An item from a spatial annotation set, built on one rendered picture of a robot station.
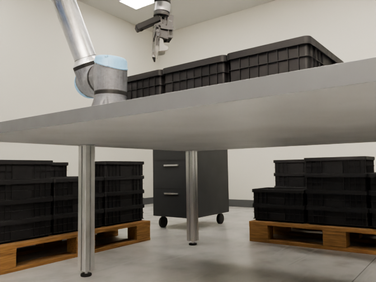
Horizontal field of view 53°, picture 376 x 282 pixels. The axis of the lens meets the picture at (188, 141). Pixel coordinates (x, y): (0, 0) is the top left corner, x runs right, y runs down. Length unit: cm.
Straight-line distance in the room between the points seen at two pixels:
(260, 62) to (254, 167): 396
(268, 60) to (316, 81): 60
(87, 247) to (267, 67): 126
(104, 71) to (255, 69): 51
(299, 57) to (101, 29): 458
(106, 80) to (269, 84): 73
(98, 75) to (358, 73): 91
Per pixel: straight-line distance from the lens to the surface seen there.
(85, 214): 198
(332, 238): 264
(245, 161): 525
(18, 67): 472
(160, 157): 342
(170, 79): 150
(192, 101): 81
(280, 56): 127
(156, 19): 173
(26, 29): 490
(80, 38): 148
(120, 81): 133
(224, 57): 137
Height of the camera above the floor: 53
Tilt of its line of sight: 4 degrees up
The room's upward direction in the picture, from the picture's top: 1 degrees counter-clockwise
